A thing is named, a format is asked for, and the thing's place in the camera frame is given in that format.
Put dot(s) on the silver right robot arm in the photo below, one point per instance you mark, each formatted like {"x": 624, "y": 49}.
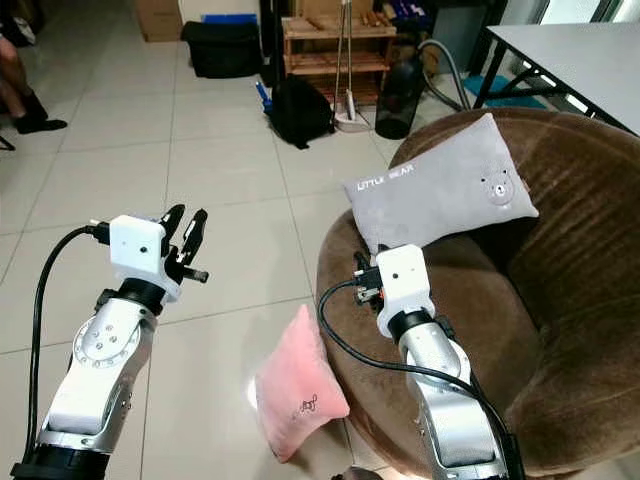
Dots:
{"x": 455, "y": 400}

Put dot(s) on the wooden shoe rack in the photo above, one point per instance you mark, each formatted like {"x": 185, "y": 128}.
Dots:
{"x": 318, "y": 45}

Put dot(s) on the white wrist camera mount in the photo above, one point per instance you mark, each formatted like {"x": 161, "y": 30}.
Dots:
{"x": 405, "y": 285}
{"x": 135, "y": 242}

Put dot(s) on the teal floor mat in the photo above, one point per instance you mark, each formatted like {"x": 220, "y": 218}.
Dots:
{"x": 505, "y": 92}

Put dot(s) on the brown round sofa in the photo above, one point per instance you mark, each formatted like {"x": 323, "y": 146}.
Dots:
{"x": 570, "y": 300}

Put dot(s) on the cardboard box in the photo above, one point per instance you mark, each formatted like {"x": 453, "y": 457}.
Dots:
{"x": 157, "y": 18}

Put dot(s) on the person's legs with black shoes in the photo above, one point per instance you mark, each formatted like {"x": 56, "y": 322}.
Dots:
{"x": 25, "y": 95}

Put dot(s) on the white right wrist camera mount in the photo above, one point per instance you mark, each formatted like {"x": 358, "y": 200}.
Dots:
{"x": 405, "y": 285}

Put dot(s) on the pink pillow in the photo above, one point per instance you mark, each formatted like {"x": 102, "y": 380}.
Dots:
{"x": 295, "y": 385}

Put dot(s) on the grey table with black legs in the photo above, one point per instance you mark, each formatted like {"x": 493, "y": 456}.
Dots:
{"x": 575, "y": 60}

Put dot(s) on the blue bottle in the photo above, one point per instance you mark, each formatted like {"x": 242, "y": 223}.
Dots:
{"x": 263, "y": 96}

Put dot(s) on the grey little bear pillow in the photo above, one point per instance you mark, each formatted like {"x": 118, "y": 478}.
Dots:
{"x": 435, "y": 185}

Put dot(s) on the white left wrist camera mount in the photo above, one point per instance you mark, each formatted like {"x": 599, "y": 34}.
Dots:
{"x": 135, "y": 242}

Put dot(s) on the black vacuum cleaner canister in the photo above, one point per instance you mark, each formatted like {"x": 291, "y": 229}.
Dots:
{"x": 399, "y": 100}

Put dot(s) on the black duffel bag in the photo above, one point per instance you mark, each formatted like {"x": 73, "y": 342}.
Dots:
{"x": 220, "y": 48}

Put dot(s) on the black backpack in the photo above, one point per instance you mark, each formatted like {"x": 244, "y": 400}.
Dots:
{"x": 300, "y": 108}

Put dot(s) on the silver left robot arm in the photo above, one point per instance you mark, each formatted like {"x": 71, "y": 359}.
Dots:
{"x": 102, "y": 350}

